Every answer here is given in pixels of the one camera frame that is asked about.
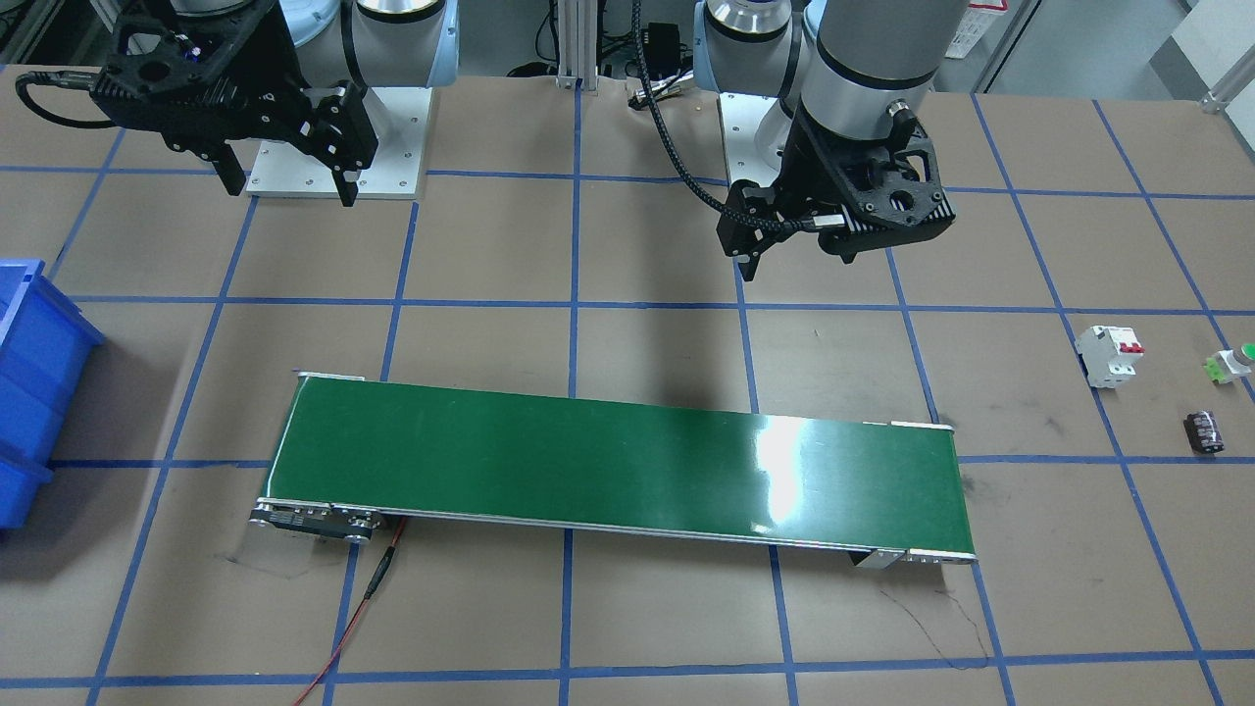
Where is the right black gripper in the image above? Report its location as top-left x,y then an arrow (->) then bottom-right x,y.
90,8 -> 365,207

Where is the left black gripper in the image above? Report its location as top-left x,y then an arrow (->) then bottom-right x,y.
717,107 -> 955,282

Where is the black cylindrical capacitor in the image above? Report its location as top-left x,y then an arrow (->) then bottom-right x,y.
1182,410 -> 1227,455

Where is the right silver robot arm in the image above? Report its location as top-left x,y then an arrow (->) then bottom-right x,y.
88,1 -> 459,206

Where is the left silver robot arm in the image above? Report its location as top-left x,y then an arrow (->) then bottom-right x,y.
694,1 -> 968,281

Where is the black power adapter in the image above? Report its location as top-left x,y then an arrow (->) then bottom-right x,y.
640,23 -> 681,80

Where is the green conveyor belt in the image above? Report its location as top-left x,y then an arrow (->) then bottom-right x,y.
250,374 -> 976,569

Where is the blue plastic bin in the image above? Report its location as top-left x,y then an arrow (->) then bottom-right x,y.
1,260 -> 105,530

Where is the white red circuit breaker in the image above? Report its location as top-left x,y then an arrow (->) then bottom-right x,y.
1073,326 -> 1146,389

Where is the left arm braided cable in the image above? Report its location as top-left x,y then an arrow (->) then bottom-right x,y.
630,0 -> 845,233

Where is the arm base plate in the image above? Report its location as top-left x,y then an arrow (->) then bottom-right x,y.
719,92 -> 789,187
246,87 -> 434,201

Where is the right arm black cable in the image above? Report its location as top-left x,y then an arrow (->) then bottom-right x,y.
15,71 -> 120,130

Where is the aluminium frame post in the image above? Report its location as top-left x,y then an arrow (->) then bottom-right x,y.
553,0 -> 601,93

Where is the red black conveyor cable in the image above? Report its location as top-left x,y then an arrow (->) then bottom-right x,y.
291,517 -> 410,706

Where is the green push button switch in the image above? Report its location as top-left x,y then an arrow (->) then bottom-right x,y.
1204,341 -> 1255,384

